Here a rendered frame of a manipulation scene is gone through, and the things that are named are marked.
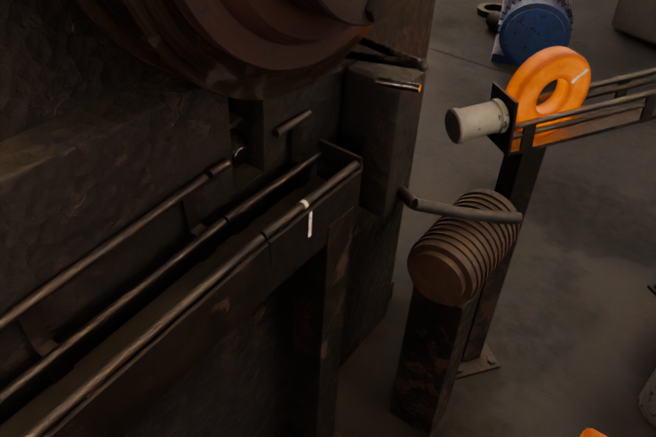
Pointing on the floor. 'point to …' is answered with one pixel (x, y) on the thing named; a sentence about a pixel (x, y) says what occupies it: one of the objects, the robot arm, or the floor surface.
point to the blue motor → (533, 19)
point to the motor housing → (445, 305)
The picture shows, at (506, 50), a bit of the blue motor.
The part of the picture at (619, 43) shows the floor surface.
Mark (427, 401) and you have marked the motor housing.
